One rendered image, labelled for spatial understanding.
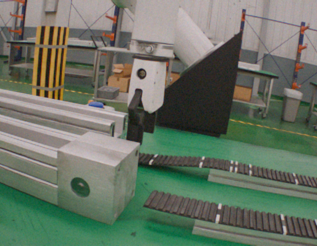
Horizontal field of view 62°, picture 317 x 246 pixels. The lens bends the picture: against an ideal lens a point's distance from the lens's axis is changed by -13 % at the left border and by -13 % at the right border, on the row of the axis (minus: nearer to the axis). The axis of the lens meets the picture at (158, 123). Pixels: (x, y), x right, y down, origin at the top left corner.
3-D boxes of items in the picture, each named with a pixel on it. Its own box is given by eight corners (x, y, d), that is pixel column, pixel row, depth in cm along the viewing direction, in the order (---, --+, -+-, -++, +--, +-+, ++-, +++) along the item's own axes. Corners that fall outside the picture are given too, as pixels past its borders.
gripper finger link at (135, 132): (141, 115, 54) (137, 150, 55) (146, 111, 57) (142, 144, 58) (124, 111, 54) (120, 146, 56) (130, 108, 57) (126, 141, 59)
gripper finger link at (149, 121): (157, 104, 64) (153, 134, 66) (160, 101, 67) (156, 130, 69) (142, 101, 64) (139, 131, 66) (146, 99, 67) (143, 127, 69)
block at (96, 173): (139, 189, 51) (144, 138, 49) (111, 225, 40) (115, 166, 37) (93, 177, 53) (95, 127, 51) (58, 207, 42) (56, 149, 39)
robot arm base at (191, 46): (189, 70, 110) (157, 33, 109) (228, 41, 101) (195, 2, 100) (173, 82, 94) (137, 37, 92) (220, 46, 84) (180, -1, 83)
